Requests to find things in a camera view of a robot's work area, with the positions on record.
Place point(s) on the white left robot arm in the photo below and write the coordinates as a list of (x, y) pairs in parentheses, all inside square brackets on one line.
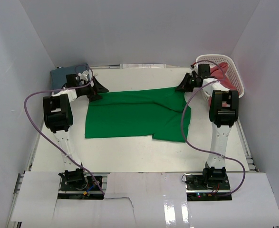
[(58, 119)]

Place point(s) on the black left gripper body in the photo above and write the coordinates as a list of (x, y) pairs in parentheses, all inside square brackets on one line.
[(84, 91)]

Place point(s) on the white perforated plastic basket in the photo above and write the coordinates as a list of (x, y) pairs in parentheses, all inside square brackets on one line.
[(232, 72)]

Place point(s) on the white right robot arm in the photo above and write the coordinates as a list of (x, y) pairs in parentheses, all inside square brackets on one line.
[(223, 113)]

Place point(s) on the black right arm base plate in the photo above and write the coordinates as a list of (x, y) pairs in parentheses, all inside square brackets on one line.
[(198, 191)]

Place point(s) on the green t shirt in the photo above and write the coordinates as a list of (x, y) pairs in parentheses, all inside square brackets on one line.
[(160, 113)]

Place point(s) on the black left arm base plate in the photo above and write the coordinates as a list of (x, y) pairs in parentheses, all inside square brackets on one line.
[(85, 190)]

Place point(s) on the folded blue t shirt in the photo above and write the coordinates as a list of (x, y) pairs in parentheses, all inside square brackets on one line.
[(58, 76)]

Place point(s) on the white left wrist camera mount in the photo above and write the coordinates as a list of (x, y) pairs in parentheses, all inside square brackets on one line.
[(85, 76)]

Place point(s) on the white paper sheet front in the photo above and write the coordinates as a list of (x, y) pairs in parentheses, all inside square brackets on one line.
[(144, 200)]

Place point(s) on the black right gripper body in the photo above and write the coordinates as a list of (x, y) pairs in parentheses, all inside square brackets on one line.
[(194, 80)]

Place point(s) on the white paper label strip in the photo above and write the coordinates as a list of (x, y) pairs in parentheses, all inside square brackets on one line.
[(142, 66)]

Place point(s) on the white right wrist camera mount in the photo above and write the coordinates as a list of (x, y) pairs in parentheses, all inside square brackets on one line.
[(194, 70)]

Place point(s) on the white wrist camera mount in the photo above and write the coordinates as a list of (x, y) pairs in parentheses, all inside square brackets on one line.
[(194, 70), (85, 76)]

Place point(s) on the aluminium table edge rail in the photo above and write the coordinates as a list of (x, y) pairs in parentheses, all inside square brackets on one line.
[(246, 149)]

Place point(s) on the pink t shirt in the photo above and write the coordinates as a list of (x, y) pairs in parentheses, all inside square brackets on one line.
[(219, 73)]

